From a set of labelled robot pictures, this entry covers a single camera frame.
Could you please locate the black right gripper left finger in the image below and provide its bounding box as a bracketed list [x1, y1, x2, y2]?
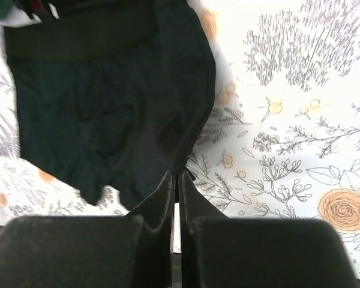
[0, 172, 173, 287]

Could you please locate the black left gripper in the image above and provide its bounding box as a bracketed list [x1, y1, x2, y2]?
[13, 0, 59, 22]

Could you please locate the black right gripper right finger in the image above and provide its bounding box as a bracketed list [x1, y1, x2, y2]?
[178, 172, 360, 288]

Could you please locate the black underwear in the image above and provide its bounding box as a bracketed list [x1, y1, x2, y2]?
[4, 1, 216, 210]

